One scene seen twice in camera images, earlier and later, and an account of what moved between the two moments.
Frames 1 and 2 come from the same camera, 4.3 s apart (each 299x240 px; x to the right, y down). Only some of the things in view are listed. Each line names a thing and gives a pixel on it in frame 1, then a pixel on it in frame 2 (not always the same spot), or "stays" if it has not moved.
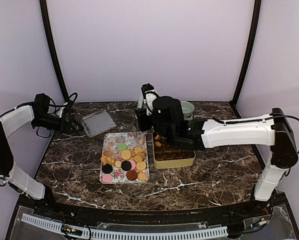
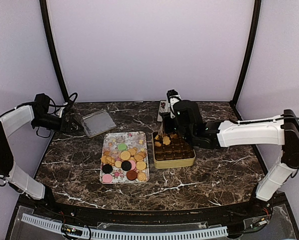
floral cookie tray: x=124 y=159 stays
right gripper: x=143 y=125 → x=168 y=128
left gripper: x=68 y=125 stays
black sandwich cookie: x=107 y=168 stays
